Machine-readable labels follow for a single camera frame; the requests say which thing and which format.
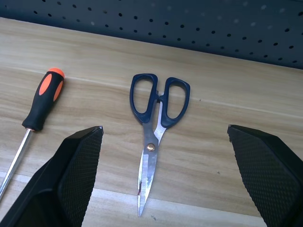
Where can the dark blue pegboard panel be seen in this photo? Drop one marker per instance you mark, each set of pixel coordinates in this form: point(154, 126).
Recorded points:
point(180, 26)

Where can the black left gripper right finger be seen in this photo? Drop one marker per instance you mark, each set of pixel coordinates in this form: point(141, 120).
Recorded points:
point(267, 170)

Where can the black and orange screwdriver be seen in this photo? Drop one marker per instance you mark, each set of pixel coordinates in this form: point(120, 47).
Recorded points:
point(45, 99)

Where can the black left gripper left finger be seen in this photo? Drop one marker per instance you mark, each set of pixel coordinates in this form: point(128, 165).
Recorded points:
point(71, 175)

